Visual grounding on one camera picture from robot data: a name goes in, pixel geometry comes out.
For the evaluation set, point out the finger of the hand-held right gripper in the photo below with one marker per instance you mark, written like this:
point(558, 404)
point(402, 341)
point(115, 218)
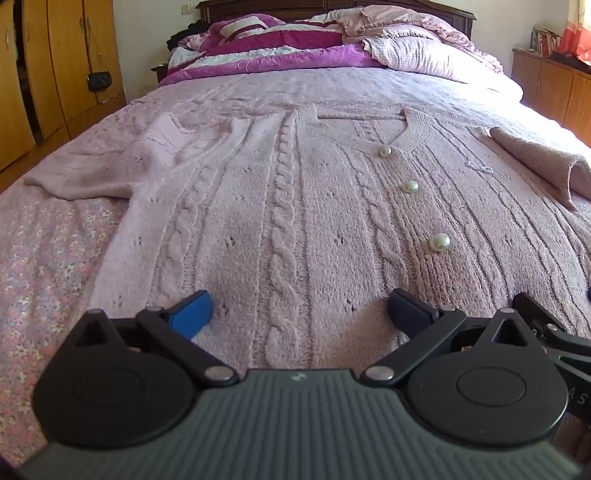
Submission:
point(549, 330)

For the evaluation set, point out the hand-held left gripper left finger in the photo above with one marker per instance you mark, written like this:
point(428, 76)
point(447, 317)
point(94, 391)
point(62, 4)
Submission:
point(190, 314)

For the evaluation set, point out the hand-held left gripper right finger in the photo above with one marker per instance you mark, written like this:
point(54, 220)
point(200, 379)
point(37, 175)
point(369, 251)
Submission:
point(408, 311)

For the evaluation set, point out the bed with pink floral bedspread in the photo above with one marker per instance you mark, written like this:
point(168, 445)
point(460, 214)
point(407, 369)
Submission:
point(46, 258)

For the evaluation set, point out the wooden side cabinet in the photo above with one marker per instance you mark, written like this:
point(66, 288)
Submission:
point(554, 97)

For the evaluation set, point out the dark wooden nightstand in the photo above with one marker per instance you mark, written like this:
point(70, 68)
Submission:
point(160, 73)

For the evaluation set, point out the small black handbag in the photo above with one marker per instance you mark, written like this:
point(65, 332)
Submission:
point(99, 81)

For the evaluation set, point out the pink checked pillow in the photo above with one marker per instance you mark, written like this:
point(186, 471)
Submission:
point(415, 41)

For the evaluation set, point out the black object on cabinet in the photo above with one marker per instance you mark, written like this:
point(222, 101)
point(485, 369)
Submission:
point(570, 60)

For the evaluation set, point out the magenta and white striped quilt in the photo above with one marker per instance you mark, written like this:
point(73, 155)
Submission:
point(277, 48)

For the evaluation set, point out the wooden wardrobe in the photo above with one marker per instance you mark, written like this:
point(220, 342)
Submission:
point(51, 69)

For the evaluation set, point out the dark cloth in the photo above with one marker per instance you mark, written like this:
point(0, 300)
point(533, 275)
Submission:
point(189, 32)

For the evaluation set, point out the row of books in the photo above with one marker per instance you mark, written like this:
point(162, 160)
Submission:
point(545, 42)

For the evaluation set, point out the orange curtain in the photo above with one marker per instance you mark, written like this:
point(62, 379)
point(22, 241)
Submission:
point(577, 39)

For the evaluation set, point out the dark wooden headboard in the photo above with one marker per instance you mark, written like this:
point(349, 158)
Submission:
point(457, 14)

